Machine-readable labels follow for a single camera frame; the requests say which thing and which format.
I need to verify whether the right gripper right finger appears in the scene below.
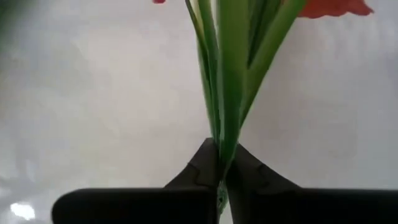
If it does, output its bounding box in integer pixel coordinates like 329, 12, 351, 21
224, 142, 398, 224

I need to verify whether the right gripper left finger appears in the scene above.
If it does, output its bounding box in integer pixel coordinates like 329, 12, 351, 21
51, 138, 220, 224

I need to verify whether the red artificial flower bunch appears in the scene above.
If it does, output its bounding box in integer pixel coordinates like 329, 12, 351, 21
151, 0, 375, 215

